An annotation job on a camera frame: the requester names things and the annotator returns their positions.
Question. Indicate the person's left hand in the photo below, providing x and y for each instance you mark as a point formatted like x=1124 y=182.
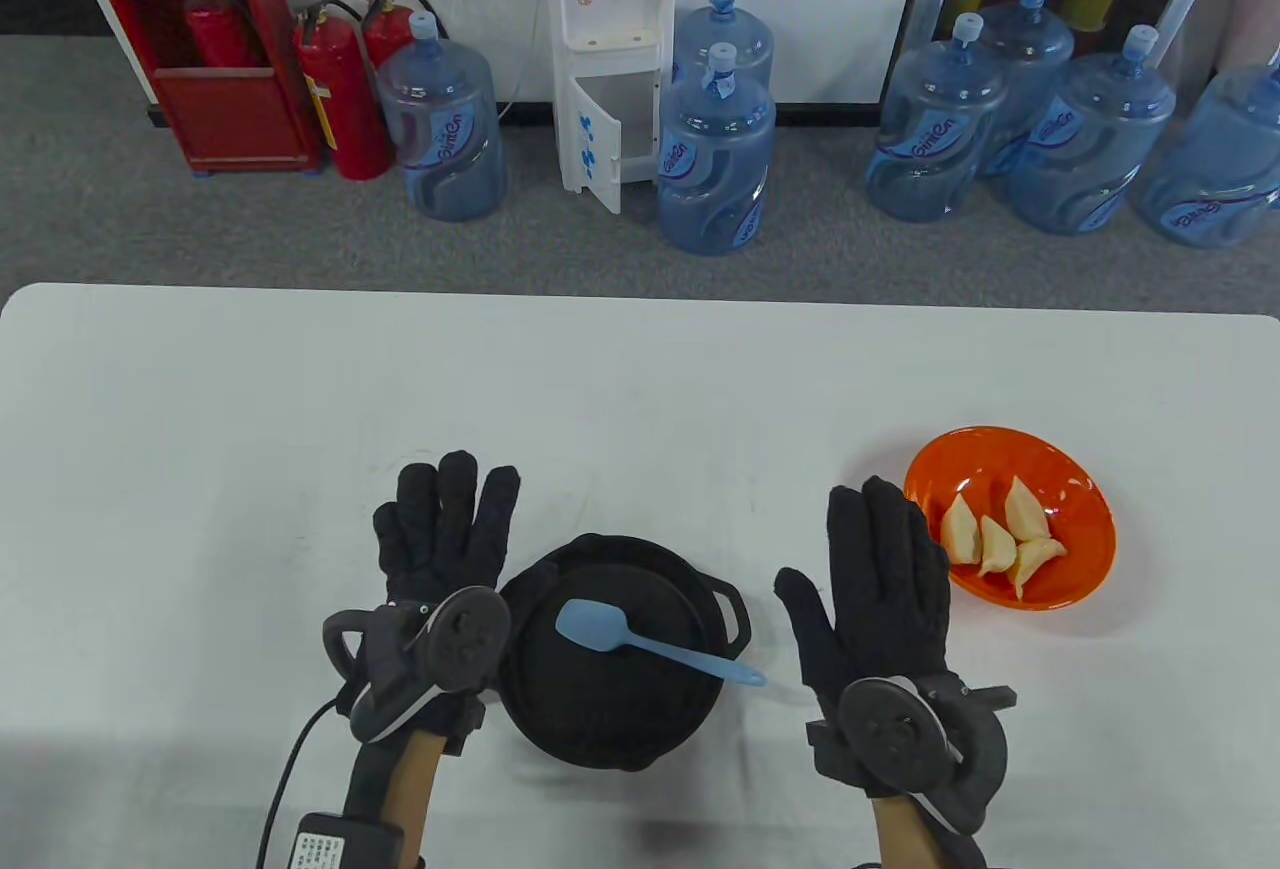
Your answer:
x=445 y=529

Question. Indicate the person's right hand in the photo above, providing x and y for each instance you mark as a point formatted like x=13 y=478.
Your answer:
x=880 y=589

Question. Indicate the pale yellow dumpling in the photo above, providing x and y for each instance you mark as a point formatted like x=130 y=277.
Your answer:
x=1022 y=509
x=1035 y=557
x=960 y=529
x=995 y=549

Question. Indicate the blue dessert shovel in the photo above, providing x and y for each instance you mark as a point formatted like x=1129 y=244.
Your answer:
x=590 y=624

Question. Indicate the orange plastic bowl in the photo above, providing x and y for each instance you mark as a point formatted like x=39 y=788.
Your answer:
x=1080 y=509

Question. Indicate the black frying pan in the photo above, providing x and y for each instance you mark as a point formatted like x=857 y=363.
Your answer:
x=600 y=719

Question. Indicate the person's right forearm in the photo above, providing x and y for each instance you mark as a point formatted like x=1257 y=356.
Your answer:
x=915 y=834

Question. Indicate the person's left forearm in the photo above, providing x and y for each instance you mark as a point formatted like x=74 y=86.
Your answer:
x=410 y=779

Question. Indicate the black grey left hand controller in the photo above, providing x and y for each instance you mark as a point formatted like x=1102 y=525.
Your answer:
x=465 y=639

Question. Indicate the black grey hand controller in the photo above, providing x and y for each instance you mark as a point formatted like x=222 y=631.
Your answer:
x=890 y=729
x=465 y=639

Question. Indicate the black grey right hand controller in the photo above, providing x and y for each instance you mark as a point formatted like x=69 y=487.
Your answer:
x=890 y=729

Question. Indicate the black left wrist sensor box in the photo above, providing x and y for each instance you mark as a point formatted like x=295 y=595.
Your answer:
x=345 y=844

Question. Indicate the blue water jug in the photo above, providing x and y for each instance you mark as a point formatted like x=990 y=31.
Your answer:
x=1220 y=159
x=445 y=139
x=715 y=169
x=750 y=39
x=1090 y=149
x=935 y=139
x=1035 y=39

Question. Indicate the tall red fire extinguisher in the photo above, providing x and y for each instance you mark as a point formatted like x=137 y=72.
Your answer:
x=345 y=109

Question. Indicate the red fire extinguisher cabinet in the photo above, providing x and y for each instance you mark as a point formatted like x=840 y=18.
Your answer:
x=235 y=119

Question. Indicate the short red fire extinguisher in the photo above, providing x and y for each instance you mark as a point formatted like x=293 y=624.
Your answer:
x=385 y=39

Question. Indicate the red extinguisher inside cabinet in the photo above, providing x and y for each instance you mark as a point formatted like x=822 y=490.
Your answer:
x=222 y=39

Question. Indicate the white water dispenser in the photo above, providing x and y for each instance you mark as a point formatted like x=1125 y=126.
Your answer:
x=610 y=9

